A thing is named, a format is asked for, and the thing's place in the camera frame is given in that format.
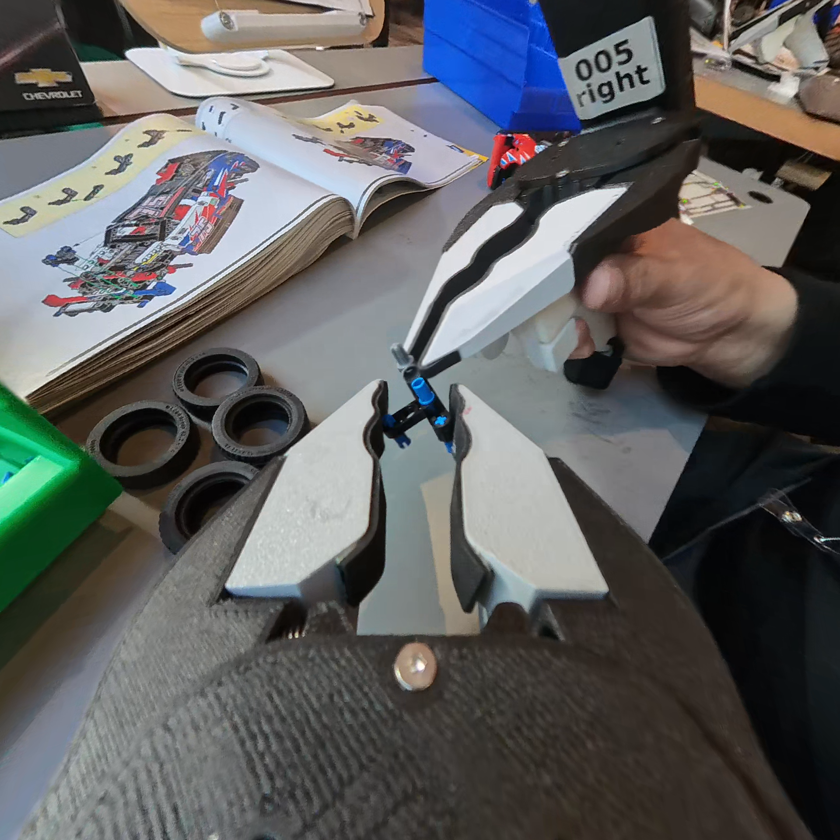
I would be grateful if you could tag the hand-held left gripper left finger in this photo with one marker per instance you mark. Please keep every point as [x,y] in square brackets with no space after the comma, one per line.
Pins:
[308,518]

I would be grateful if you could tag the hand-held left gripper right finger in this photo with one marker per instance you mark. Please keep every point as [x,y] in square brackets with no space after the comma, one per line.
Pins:
[531,525]

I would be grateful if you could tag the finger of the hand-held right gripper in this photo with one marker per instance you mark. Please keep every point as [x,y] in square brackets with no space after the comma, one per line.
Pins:
[472,239]
[525,282]

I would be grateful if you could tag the toy brick race car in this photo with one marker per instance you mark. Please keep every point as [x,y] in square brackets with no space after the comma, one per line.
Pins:
[515,154]

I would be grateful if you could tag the grey brick connector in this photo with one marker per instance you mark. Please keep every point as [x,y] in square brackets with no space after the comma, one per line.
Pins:
[401,354]

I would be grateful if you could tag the black brick assembly blue pins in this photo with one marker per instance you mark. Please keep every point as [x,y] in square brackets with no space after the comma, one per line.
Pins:
[423,394]

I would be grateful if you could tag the person's right forearm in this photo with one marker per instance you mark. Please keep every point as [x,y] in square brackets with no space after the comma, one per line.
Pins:
[807,380]

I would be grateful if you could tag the grey desk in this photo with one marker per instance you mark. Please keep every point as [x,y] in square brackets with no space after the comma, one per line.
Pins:
[590,426]

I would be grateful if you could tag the tan edged background desk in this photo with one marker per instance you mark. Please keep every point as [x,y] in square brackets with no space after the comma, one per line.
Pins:
[754,111]

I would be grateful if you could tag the person's right hand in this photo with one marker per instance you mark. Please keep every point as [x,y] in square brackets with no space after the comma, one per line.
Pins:
[695,302]

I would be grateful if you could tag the sticker sheet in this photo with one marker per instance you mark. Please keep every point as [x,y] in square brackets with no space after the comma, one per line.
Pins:
[712,197]

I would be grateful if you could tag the black rubber toy tyre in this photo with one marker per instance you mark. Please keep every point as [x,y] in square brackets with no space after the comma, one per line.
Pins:
[187,367]
[295,420]
[172,518]
[98,453]

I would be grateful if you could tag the blue storage bin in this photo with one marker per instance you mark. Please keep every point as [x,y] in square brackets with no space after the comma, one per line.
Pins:
[479,59]

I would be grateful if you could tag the grey white device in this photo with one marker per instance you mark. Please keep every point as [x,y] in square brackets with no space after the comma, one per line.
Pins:
[781,33]

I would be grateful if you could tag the green storage bin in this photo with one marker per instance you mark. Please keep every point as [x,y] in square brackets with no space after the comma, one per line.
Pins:
[39,525]

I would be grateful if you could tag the open instruction booklet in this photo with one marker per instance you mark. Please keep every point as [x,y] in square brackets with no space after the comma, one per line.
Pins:
[197,262]

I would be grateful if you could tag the black car set box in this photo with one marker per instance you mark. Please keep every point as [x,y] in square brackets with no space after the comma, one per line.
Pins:
[39,79]

